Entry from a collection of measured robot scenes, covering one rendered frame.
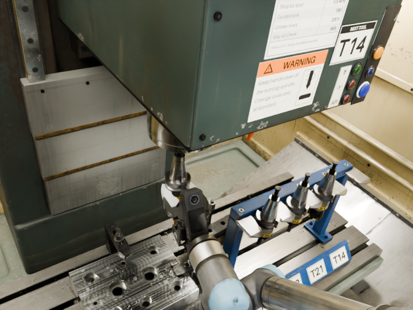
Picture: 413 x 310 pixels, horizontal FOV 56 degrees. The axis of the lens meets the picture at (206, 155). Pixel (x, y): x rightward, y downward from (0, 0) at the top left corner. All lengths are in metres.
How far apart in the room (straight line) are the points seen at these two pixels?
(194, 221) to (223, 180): 1.27
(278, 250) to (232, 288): 0.65
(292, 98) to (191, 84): 0.22
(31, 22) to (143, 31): 0.50
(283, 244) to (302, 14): 0.96
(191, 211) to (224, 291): 0.18
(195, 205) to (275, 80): 0.34
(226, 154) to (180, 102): 1.73
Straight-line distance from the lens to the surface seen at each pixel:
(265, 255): 1.38
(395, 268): 1.72
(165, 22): 0.59
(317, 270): 1.34
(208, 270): 0.80
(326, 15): 0.67
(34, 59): 1.14
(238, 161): 2.26
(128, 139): 1.38
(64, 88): 1.19
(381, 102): 1.71
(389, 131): 1.72
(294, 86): 0.68
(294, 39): 0.63
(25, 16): 1.10
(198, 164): 2.19
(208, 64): 0.54
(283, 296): 0.85
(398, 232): 1.79
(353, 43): 0.76
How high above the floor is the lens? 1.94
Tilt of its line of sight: 37 degrees down
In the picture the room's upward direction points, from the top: 8 degrees clockwise
